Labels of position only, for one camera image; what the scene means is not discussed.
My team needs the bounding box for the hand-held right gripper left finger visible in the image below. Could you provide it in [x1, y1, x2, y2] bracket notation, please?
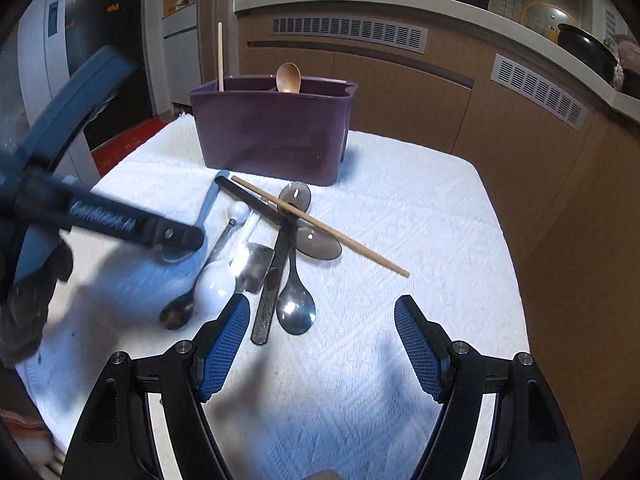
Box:
[60, 292, 251, 480]

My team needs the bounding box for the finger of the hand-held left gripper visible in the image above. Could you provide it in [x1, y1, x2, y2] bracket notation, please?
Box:
[132, 212, 207, 257]

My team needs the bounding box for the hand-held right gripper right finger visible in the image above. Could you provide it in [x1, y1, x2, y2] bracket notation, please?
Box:
[394, 295, 583, 480]

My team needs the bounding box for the grey handled metal spoon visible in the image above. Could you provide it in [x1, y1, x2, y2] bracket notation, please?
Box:
[160, 170, 231, 263]

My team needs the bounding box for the large silver spoon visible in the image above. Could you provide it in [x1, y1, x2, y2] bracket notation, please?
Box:
[250, 181, 313, 346]

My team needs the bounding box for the wooden chopstick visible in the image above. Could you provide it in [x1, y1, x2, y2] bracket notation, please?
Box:
[231, 176, 411, 278]
[216, 22, 225, 92]

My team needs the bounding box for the purple utensil holder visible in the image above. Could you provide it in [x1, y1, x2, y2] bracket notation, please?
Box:
[188, 75, 362, 188]

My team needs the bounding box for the person's left hand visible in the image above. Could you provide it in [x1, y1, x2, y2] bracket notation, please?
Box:
[0, 240, 76, 367]

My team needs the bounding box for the white plastic spoon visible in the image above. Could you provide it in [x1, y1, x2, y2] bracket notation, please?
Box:
[194, 215, 262, 314]

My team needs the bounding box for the white refrigerator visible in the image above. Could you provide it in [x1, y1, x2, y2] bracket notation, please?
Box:
[17, 0, 103, 176]

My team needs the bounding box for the red mat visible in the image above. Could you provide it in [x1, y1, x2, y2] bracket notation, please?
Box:
[87, 117, 176, 176]

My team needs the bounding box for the large metal spoon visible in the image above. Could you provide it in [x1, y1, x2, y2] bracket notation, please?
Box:
[276, 250, 317, 336]

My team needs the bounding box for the flat metal scoop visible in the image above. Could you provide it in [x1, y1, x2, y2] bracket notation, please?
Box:
[232, 242, 275, 295]

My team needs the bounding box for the black glossy door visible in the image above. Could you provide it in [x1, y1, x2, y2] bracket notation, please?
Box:
[65, 0, 156, 148]

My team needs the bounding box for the white shelf cabinet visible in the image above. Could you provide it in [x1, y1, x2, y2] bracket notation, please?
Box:
[145, 0, 201, 121]

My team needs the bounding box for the white towel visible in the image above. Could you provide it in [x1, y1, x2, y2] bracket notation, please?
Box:
[15, 112, 531, 480]

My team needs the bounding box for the wooden spoon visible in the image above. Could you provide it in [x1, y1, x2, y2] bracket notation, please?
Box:
[276, 62, 302, 95]

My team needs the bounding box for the brown kitchen cabinet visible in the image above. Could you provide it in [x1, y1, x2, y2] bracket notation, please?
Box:
[235, 10, 640, 480]

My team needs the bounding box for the long white vent grille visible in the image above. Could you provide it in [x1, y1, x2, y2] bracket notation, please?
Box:
[272, 16, 430, 53]

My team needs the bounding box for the white kitchen countertop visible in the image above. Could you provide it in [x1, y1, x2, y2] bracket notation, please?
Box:
[232, 0, 640, 123]

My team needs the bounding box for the black pot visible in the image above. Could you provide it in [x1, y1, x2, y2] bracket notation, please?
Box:
[557, 22, 621, 83]

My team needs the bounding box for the pink colander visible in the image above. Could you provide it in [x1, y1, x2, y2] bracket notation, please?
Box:
[612, 35, 640, 96]

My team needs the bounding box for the yellow rimmed glass lid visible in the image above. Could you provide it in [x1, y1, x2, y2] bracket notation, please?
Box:
[520, 1, 576, 43]

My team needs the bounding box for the smoky spoon with black handle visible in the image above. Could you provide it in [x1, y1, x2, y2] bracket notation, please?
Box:
[215, 175, 344, 263]

